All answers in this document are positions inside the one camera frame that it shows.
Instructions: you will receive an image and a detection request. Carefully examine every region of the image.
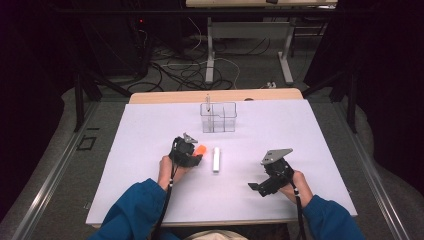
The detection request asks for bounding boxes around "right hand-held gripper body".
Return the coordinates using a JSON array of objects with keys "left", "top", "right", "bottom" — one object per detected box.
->
[{"left": 260, "top": 147, "right": 296, "bottom": 194}]

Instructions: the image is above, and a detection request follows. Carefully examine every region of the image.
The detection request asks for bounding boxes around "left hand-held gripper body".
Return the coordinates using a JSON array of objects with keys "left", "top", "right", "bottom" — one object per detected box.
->
[{"left": 168, "top": 132, "right": 199, "bottom": 168}]

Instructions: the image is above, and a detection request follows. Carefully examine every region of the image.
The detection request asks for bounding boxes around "clear acrylic pen organizer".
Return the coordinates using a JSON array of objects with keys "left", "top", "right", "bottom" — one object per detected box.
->
[{"left": 199, "top": 101, "right": 238, "bottom": 134}]

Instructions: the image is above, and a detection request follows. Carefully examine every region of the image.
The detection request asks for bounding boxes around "clear plastic pen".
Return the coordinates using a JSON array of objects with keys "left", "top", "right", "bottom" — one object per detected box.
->
[{"left": 204, "top": 93, "right": 212, "bottom": 132}]

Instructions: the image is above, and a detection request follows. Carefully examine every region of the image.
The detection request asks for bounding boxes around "person's left hand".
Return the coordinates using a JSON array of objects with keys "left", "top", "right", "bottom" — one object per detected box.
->
[{"left": 157, "top": 154, "right": 192, "bottom": 191}]

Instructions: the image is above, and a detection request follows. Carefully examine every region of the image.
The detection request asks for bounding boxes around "person's right hand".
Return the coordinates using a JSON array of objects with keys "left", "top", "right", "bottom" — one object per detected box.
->
[{"left": 278, "top": 170, "right": 315, "bottom": 205}]

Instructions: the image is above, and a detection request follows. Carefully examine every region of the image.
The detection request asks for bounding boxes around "white rectangular capped stick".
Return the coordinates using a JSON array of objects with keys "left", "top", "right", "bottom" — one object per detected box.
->
[{"left": 212, "top": 146, "right": 222, "bottom": 174}]

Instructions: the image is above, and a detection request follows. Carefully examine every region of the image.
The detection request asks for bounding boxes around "white table cover sheet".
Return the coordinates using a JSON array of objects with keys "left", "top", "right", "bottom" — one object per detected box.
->
[{"left": 85, "top": 98, "right": 359, "bottom": 226}]

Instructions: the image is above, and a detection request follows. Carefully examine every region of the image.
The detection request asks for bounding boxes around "person's beige lap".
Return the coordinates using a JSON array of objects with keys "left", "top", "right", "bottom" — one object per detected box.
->
[{"left": 182, "top": 229, "right": 250, "bottom": 240}]

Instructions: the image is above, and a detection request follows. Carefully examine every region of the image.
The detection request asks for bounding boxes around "black metal stand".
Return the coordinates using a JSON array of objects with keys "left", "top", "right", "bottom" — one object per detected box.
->
[
  {"left": 300, "top": 64, "right": 360, "bottom": 135},
  {"left": 73, "top": 64, "right": 133, "bottom": 133}
]

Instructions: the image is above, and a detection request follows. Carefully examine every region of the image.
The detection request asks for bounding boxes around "black computer tower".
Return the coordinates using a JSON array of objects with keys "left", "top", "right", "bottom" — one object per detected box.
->
[{"left": 79, "top": 11, "right": 152, "bottom": 78}]

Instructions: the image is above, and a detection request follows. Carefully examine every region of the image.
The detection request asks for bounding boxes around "desk with white metal legs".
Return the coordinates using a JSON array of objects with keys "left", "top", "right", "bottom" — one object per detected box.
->
[{"left": 185, "top": 0, "right": 339, "bottom": 86}]

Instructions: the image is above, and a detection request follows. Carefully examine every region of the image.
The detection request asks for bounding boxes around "right hand-held gripper black cable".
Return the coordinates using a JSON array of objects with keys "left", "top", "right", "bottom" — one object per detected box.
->
[{"left": 281, "top": 169, "right": 308, "bottom": 240}]

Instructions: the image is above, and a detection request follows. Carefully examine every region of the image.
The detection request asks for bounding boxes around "hand-held gripper black cable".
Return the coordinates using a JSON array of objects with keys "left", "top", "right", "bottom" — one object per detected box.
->
[
  {"left": 281, "top": 169, "right": 308, "bottom": 240},
  {"left": 151, "top": 138, "right": 179, "bottom": 240}
]

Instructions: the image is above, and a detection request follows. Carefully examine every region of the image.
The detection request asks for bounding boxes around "left hand-held gripper black cable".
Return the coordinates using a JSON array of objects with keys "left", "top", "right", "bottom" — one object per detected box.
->
[{"left": 151, "top": 138, "right": 179, "bottom": 240}]

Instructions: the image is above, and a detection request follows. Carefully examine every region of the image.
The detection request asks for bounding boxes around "tangle of black floor cables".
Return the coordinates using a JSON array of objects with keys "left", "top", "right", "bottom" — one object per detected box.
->
[{"left": 128, "top": 31, "right": 272, "bottom": 93}]

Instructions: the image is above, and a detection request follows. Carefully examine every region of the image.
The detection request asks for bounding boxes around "white floor cable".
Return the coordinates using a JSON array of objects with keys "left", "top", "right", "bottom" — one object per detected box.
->
[{"left": 159, "top": 16, "right": 242, "bottom": 90}]

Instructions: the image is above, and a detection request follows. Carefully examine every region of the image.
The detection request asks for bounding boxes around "aluminium floor rail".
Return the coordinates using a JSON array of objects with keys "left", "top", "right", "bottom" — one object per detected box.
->
[
  {"left": 9, "top": 99, "right": 101, "bottom": 240},
  {"left": 334, "top": 99, "right": 413, "bottom": 240}
]

